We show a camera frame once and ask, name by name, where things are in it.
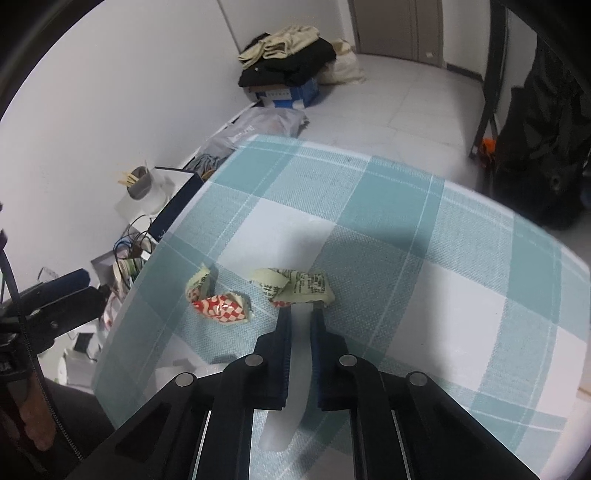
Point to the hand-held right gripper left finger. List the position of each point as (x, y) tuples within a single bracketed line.
[(282, 360)]

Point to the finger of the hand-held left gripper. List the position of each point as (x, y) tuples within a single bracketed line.
[(78, 307), (69, 280)]

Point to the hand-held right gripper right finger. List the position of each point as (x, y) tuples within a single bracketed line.
[(318, 360)]

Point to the yellow printed wrapper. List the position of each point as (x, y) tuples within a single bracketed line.
[(295, 286)]

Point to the person's left hand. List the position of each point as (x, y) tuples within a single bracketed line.
[(34, 415)]

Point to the white dotted bag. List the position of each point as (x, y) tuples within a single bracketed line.
[(113, 314)]

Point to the grey box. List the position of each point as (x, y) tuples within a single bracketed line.
[(104, 263)]

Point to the green label paper cup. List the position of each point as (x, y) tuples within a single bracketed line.
[(129, 272)]

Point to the red checked crumpled wrapper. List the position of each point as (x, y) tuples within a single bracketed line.
[(217, 307)]

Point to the person's dark trousers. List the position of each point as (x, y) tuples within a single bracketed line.
[(78, 429)]

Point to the grey cup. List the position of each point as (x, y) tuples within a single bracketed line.
[(141, 187)]

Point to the bundle of wooden sticks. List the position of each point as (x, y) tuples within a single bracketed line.
[(129, 177)]

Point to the white round container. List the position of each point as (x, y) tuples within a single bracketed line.
[(159, 196)]

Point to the navy box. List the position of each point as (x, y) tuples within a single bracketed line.
[(178, 203)]

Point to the teal checked tablecloth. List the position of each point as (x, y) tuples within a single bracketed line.
[(415, 221)]

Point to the grey striped cloth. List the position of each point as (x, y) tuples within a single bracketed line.
[(205, 164)]

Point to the grey plastic bag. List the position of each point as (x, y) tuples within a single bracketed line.
[(268, 122)]

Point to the blue cardboard box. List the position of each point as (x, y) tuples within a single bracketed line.
[(304, 92)]

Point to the orange item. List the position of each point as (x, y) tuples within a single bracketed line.
[(487, 147)]

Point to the cream tote bag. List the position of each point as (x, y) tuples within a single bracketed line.
[(344, 69)]

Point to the pile of clothes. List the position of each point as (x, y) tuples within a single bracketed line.
[(304, 60)]

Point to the black bag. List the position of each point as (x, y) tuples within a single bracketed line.
[(549, 138)]

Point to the beige garment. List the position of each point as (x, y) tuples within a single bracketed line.
[(286, 39)]

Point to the black metal rack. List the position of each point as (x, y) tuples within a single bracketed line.
[(494, 69)]

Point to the grey door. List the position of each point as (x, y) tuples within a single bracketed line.
[(392, 27)]

